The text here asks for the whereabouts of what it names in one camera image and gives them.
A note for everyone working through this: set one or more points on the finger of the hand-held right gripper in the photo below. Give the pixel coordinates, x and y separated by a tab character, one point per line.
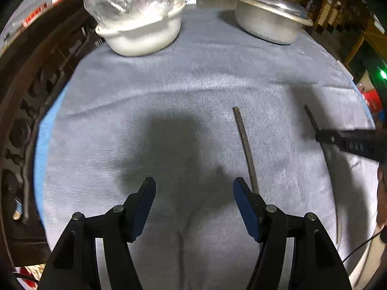
353	143

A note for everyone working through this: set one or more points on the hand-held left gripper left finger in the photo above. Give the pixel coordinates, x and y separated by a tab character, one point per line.
142	208

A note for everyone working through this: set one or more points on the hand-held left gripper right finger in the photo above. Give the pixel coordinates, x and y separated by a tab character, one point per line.
246	214

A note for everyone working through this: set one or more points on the dark wooden chopstick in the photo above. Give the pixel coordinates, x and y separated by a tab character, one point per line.
331	169
245	148

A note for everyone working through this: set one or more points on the person's right hand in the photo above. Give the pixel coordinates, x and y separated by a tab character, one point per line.
383	196

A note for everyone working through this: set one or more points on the red packet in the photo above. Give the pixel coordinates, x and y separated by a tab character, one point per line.
371	99

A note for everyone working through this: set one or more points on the wooden chair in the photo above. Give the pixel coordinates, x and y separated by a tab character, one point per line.
332	12

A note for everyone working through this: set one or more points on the grey tablecloth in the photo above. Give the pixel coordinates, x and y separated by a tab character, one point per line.
151	96

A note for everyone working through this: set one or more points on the blue undercloth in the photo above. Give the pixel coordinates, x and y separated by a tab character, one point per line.
45	127

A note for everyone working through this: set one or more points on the metal pot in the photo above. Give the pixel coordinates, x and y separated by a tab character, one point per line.
263	27

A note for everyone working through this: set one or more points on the aluminium pot with lid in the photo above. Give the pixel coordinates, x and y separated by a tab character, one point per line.
272	4

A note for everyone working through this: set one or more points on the white bowl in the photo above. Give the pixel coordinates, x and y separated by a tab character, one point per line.
142	39

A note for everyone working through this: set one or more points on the clear plastic bag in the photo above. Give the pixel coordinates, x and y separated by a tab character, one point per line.
127	3

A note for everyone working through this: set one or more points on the red box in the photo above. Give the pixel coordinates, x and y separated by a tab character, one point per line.
34	14

